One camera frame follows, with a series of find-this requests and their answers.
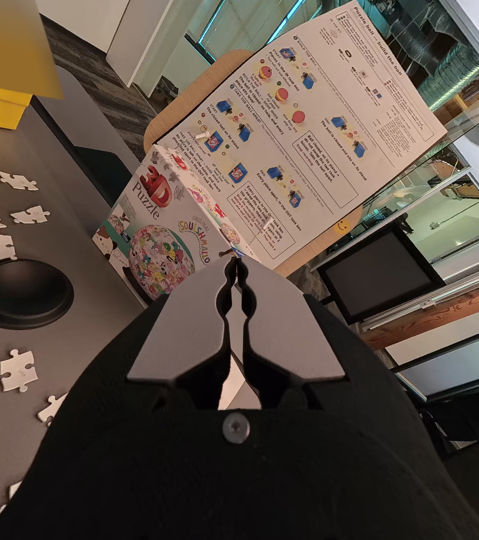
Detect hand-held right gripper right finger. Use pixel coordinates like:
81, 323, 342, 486
239, 257, 347, 410

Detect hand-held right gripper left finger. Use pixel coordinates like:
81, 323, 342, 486
127, 256, 238, 410

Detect white puzzle pieces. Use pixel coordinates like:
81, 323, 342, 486
0, 154, 69, 515

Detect colourful puzzle box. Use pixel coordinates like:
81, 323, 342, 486
92, 143, 261, 311

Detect black round ball stand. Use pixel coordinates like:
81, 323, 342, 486
0, 258, 75, 330

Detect white instruction leaflet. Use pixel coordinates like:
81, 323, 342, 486
218, 350, 261, 410

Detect black flat screen monitor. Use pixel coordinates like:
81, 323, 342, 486
317, 224, 447, 325

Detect wooden ledge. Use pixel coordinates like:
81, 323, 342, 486
362, 276, 479, 351

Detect dark teal seat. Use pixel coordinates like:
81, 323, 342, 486
73, 145, 132, 212

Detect black office chair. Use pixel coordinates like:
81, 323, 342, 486
412, 380, 479, 469

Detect white printed instruction poster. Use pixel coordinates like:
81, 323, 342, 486
155, 0, 449, 271

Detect light wooden board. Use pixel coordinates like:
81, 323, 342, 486
143, 50, 364, 279

